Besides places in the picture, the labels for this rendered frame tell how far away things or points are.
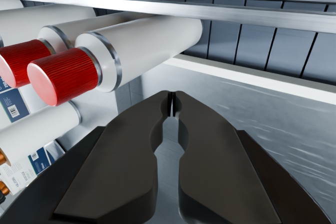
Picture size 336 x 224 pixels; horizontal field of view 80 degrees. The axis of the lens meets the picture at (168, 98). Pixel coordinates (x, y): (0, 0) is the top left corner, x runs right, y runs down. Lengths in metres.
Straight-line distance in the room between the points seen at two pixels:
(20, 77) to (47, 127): 0.40
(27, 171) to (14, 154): 0.37
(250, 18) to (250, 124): 0.23
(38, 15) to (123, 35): 0.20
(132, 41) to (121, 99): 0.32
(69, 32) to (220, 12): 0.13
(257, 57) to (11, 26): 0.31
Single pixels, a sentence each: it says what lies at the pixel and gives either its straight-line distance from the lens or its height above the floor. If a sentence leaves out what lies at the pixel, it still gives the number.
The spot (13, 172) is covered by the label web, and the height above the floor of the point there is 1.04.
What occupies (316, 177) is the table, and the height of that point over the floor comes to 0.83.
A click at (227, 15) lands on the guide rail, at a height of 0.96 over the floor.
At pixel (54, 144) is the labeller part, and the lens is 0.91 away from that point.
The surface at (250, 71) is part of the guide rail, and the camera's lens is 0.26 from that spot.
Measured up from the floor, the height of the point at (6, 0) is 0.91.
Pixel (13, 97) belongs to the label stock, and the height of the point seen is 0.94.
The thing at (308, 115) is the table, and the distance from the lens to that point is 0.36.
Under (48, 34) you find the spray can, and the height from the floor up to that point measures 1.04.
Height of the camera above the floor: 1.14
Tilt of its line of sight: 46 degrees down
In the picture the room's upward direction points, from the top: 129 degrees counter-clockwise
